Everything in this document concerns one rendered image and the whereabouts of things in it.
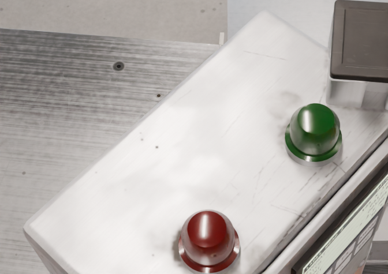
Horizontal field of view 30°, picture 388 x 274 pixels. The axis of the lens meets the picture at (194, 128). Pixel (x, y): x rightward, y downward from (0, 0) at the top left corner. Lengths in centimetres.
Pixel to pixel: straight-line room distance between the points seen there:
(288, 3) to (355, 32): 90
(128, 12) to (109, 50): 116
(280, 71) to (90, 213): 12
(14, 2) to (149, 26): 47
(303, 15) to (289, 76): 87
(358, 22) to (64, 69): 89
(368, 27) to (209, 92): 8
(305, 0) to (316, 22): 5
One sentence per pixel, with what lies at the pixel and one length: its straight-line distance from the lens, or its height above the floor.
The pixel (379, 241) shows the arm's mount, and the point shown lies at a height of 91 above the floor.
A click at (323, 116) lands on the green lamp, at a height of 150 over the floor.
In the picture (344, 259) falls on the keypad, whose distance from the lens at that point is 43.
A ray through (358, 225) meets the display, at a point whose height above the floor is 142.
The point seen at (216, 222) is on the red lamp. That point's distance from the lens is 30.
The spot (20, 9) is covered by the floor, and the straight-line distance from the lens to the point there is 246.
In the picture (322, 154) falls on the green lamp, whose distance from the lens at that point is 33.
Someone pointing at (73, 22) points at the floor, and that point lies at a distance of 237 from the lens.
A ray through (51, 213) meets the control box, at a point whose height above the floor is 148.
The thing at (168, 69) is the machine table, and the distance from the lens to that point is 117.
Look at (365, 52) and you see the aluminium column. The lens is 34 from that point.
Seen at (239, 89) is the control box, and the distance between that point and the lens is 35.
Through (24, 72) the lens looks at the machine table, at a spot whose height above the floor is 83.
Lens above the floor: 177
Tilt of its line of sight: 58 degrees down
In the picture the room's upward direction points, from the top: 8 degrees counter-clockwise
